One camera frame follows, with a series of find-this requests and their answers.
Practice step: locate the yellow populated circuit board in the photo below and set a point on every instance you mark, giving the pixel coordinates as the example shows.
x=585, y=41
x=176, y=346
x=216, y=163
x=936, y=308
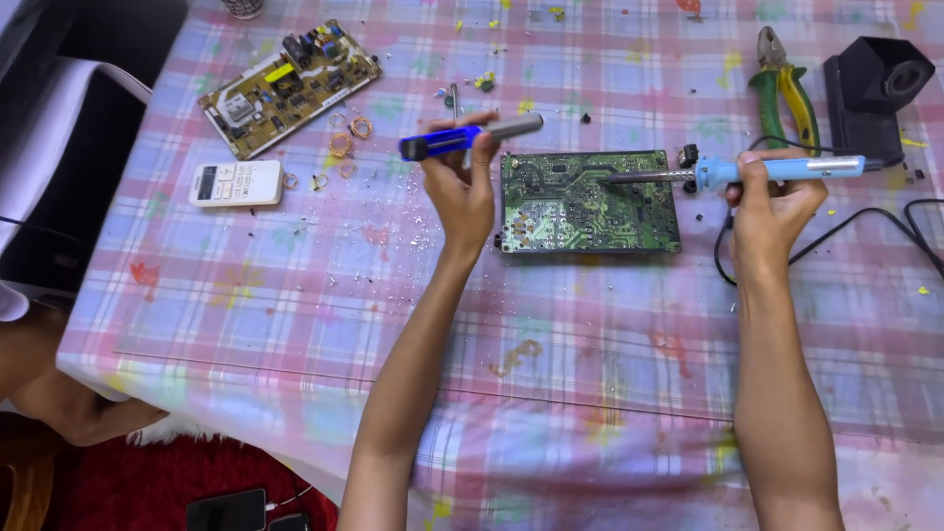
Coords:
x=289, y=87

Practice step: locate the black smartphone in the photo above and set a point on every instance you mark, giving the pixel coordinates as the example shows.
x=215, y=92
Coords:
x=226, y=510
x=289, y=523

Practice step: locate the plaid tablecloth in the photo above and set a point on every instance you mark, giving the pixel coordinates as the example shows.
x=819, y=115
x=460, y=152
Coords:
x=516, y=332

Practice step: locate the person's right hand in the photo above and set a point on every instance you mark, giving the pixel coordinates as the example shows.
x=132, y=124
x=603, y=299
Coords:
x=774, y=214

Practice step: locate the person's leg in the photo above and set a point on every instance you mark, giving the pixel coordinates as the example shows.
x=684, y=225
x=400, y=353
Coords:
x=66, y=383

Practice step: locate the light blue soldering iron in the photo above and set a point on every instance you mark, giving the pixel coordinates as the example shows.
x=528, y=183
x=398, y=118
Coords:
x=767, y=171

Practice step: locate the person's left hand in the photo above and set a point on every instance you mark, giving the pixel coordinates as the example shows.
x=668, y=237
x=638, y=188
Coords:
x=457, y=195

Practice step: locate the white remote control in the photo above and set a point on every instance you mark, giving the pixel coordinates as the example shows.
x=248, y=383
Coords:
x=236, y=183

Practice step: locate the green circuit board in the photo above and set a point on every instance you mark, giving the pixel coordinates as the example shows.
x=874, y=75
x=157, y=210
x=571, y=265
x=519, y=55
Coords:
x=590, y=203

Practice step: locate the small black component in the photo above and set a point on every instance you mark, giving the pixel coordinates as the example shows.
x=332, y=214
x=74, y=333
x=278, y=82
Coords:
x=688, y=156

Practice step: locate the patterned cup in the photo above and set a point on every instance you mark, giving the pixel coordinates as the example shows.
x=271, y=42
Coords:
x=243, y=7

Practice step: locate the white black chair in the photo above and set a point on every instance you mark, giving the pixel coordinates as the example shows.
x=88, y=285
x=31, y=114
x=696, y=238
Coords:
x=66, y=162

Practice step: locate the black soldering iron stand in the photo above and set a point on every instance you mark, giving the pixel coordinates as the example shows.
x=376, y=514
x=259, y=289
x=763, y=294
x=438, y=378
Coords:
x=870, y=96

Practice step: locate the red fluffy rug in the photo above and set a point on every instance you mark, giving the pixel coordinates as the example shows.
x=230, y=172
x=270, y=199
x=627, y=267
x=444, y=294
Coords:
x=184, y=483

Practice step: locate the blue desoldering pump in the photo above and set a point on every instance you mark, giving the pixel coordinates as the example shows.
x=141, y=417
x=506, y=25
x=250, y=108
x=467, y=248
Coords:
x=464, y=136

